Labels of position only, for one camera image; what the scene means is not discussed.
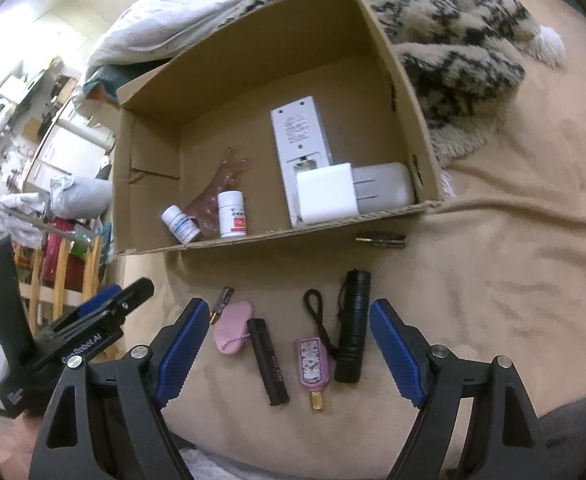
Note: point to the white pill bottle blue label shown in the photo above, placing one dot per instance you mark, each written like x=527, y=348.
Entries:
x=180, y=225

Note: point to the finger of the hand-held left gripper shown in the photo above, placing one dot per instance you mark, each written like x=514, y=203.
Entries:
x=100, y=300
x=133, y=297

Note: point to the black gold battery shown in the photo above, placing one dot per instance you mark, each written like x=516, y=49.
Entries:
x=221, y=304

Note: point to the white pill bottle red label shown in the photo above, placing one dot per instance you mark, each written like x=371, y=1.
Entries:
x=232, y=215

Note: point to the black lipstick tube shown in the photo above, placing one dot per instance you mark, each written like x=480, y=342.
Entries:
x=268, y=360

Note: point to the teal cushion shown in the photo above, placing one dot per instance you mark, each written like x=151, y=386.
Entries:
x=108, y=82

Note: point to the yellow wooden rack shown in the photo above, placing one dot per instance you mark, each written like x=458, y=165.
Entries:
x=63, y=270

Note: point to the white remote control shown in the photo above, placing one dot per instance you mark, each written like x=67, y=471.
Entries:
x=298, y=135

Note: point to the grey rounded case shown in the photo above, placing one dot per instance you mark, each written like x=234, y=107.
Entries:
x=395, y=185

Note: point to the white duvet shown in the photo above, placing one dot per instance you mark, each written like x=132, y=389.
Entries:
x=173, y=10

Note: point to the small black gold screwdriver bit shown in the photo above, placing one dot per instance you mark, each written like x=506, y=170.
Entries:
x=385, y=241

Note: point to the black flashlight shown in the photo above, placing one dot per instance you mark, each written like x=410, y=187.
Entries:
x=351, y=325

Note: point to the beige black patterned blanket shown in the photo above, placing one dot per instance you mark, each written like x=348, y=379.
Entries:
x=448, y=60

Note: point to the hanging clothes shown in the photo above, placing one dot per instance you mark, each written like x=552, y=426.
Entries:
x=18, y=215

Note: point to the white kitchen counter cabinet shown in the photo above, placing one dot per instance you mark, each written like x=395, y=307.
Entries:
x=68, y=150

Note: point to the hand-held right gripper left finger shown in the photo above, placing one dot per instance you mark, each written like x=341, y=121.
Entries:
x=183, y=350

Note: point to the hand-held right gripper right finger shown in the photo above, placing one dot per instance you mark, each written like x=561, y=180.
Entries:
x=398, y=350

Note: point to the white charger plug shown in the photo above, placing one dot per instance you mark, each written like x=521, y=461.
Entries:
x=323, y=195

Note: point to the grey white plastic bag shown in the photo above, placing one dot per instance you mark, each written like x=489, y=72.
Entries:
x=83, y=195

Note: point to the translucent pink hair claw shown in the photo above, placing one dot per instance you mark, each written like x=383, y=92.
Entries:
x=215, y=185

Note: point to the brown cardboard box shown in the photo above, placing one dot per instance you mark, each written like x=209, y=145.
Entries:
x=253, y=125

